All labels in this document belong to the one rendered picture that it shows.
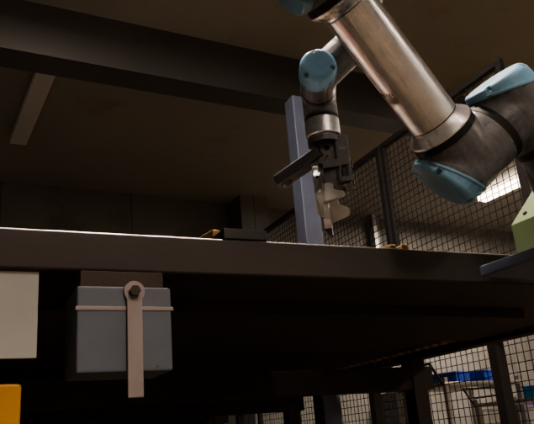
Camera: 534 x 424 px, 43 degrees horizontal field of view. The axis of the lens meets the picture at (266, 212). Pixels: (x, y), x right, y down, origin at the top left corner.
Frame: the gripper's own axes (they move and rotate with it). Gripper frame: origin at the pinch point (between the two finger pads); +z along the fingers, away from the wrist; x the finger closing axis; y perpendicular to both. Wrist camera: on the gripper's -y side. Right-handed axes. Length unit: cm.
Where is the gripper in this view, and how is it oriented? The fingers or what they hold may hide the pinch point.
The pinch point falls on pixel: (325, 229)
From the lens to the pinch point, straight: 142.6
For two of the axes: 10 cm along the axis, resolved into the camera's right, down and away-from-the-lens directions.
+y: 9.8, -1.4, -1.7
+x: 2.0, 2.9, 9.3
